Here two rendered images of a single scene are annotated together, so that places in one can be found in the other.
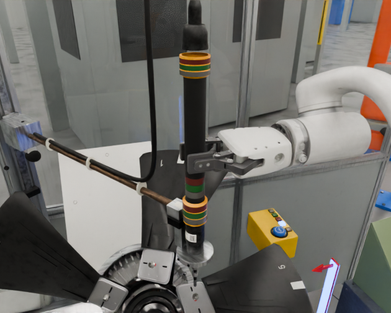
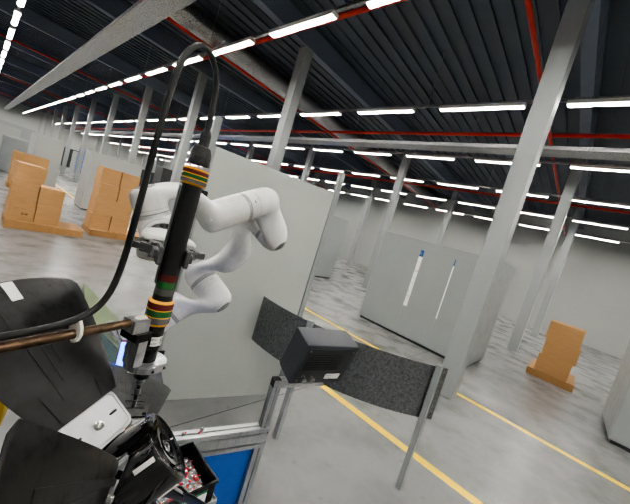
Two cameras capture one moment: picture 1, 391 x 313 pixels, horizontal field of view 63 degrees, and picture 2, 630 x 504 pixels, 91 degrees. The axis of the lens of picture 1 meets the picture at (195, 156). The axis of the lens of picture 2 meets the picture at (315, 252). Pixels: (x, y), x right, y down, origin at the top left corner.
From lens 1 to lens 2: 0.71 m
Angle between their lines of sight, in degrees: 103
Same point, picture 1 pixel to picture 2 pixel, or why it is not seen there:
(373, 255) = not seen: hidden behind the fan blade
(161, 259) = (100, 411)
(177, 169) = (22, 309)
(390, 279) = (111, 350)
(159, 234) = (75, 391)
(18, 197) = (22, 437)
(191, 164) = (188, 259)
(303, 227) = not seen: outside the picture
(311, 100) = (161, 204)
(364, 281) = not seen: hidden behind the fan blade
